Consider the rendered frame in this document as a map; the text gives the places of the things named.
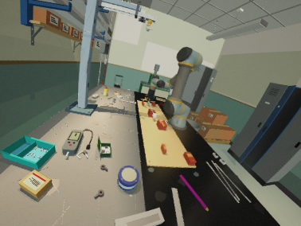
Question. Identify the wall shelf with brown boxes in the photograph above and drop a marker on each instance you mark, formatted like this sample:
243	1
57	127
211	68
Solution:
54	22

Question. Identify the tan wooden base board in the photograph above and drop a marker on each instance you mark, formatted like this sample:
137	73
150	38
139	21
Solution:
158	133

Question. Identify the green frame cart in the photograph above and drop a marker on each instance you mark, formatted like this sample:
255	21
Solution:
152	88

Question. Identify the white flat bar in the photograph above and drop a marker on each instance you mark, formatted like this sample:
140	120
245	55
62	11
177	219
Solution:
177	205

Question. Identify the grey flat tray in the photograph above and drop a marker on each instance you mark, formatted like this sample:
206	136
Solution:
140	218

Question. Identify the long ceiling light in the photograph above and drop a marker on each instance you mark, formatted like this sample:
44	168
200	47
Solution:
236	31

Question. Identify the white wall board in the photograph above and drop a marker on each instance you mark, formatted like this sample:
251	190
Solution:
159	59
127	28

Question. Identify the red block cradle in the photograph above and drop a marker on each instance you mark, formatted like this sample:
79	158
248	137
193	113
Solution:
144	103
189	158
161	124

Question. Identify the brown cardboard box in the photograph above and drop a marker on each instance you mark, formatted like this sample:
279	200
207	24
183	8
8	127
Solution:
216	131
213	115

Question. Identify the yellow cardboard box with label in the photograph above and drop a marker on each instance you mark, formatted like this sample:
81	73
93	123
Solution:
35	183

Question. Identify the grey blue-edged locker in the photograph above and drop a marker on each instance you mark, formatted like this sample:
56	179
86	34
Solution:
270	130

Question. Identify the red and white tilter body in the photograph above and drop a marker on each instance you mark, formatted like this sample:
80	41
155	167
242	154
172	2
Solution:
151	113

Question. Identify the grey handheld meter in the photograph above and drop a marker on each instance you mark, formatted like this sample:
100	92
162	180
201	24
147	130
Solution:
72	142

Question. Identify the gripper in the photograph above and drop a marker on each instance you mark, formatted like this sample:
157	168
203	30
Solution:
151	93

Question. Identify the grey eye bolt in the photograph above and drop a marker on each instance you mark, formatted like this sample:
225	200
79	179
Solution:
99	194
103	167

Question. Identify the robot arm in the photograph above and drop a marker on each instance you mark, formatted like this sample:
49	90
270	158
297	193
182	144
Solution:
177	79

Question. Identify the green open box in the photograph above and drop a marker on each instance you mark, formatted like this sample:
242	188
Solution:
104	150

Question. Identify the yellow bottle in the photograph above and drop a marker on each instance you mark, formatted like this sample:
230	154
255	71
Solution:
105	91

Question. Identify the grey metal cabinet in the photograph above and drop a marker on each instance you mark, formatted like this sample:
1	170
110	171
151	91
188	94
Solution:
199	86

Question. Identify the white thin rod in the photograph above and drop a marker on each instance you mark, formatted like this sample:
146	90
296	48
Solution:
231	181
222	182

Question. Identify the yellow crane hoist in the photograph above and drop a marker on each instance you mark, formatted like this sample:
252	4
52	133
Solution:
149	23

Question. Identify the teal plastic tray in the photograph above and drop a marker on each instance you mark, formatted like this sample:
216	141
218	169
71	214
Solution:
28	151

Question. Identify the grey clip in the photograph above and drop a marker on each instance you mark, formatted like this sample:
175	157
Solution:
82	154

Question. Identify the magenta pen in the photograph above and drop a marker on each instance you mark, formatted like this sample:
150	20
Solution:
193	192

